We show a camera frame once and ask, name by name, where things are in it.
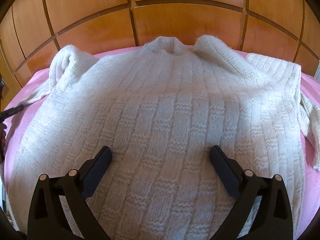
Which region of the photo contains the wooden panelled headboard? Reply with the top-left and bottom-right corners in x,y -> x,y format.
1,0 -> 319,108

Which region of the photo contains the pink quilted bedspread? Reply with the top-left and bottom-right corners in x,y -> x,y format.
2,45 -> 320,240

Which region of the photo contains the white knitted sweater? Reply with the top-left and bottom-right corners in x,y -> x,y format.
6,35 -> 319,239

